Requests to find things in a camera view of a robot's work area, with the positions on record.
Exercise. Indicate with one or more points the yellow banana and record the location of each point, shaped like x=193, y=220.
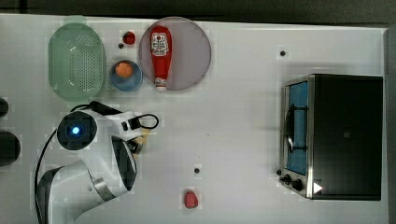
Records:
x=143, y=138

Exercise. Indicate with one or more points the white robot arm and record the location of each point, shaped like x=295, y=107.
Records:
x=106, y=142

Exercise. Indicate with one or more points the grey round plate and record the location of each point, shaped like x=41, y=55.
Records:
x=191, y=55

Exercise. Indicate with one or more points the blue bowl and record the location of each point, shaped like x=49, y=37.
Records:
x=131, y=83

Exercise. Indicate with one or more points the red ketchup bottle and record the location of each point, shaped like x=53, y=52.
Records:
x=161, y=48

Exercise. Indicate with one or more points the orange ball fruit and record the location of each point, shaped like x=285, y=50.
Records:
x=124, y=70

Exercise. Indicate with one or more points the small red strawberry toy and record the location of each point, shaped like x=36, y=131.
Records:
x=129, y=38

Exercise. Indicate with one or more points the black toaster oven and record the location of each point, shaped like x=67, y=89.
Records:
x=332, y=137

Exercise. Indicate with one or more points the green perforated colander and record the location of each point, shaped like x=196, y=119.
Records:
x=77, y=61

